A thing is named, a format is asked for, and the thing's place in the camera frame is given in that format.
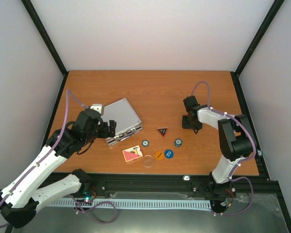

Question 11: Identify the light blue cable duct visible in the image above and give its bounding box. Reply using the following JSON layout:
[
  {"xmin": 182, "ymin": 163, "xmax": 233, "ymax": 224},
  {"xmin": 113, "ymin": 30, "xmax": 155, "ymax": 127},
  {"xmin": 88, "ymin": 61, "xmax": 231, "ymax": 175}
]
[{"xmin": 48, "ymin": 197, "xmax": 212, "ymax": 211}]

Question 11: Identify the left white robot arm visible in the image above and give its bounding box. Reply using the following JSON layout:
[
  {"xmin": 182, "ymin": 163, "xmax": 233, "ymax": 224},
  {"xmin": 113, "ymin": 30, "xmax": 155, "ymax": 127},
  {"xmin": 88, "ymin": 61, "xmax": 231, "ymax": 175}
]
[{"xmin": 0, "ymin": 107, "xmax": 116, "ymax": 228}]

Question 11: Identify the pink yellow card deck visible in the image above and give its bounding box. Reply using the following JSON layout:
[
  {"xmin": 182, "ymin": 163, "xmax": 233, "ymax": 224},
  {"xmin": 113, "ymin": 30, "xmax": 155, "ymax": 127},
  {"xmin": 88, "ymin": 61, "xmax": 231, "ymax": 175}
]
[{"xmin": 122, "ymin": 145, "xmax": 143, "ymax": 162}]

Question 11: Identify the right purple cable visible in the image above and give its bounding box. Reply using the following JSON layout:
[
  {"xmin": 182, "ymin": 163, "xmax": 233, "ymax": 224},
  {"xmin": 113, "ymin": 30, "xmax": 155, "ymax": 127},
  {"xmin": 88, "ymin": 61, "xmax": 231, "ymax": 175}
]
[{"xmin": 192, "ymin": 81, "xmax": 258, "ymax": 216}]

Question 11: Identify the aluminium poker case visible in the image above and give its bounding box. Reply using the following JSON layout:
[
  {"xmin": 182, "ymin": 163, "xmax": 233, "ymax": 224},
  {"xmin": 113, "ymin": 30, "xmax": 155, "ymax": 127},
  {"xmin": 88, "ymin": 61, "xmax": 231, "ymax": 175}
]
[{"xmin": 102, "ymin": 98, "xmax": 143, "ymax": 147}]

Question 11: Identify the black aluminium frame rail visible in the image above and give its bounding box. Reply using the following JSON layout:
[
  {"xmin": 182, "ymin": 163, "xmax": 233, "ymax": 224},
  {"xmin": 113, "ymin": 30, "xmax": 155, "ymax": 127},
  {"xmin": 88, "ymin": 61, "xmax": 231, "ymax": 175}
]
[{"xmin": 21, "ymin": 171, "xmax": 282, "ymax": 200}]

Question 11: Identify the orange big blind button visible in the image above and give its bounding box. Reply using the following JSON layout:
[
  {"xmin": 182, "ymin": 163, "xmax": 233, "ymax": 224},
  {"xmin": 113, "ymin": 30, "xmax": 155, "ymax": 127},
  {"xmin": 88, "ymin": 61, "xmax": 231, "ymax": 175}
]
[{"xmin": 155, "ymin": 151, "xmax": 164, "ymax": 160}]

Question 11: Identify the blue green chip stack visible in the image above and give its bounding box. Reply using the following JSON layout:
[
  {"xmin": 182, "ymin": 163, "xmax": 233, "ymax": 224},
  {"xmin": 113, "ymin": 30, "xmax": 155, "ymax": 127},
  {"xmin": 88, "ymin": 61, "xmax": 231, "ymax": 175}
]
[{"xmin": 174, "ymin": 138, "xmax": 182, "ymax": 147}]

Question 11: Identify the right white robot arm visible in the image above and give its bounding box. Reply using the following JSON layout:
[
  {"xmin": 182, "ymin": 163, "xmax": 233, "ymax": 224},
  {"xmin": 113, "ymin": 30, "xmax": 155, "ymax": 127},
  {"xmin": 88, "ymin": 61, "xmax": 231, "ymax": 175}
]
[{"xmin": 182, "ymin": 96, "xmax": 257, "ymax": 196}]

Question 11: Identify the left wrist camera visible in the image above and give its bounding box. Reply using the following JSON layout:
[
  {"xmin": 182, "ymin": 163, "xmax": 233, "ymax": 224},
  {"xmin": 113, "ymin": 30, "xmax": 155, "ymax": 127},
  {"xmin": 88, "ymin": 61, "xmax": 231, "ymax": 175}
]
[{"xmin": 90, "ymin": 104, "xmax": 104, "ymax": 116}]

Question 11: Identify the clear round dealer button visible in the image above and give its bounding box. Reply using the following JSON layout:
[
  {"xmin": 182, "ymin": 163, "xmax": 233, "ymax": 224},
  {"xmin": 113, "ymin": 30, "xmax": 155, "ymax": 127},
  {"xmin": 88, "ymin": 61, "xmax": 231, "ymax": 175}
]
[{"xmin": 142, "ymin": 155, "xmax": 155, "ymax": 168}]

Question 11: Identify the triangular all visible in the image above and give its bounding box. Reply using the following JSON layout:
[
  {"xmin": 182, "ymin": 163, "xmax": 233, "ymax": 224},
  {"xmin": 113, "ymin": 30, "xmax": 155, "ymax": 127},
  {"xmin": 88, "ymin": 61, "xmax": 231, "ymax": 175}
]
[{"xmin": 157, "ymin": 127, "xmax": 168, "ymax": 137}]

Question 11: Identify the blue small blind button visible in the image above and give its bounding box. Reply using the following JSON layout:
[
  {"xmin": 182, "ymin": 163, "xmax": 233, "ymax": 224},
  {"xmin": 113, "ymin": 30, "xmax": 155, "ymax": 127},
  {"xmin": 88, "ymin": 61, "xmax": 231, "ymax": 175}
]
[{"xmin": 164, "ymin": 149, "xmax": 174, "ymax": 159}]

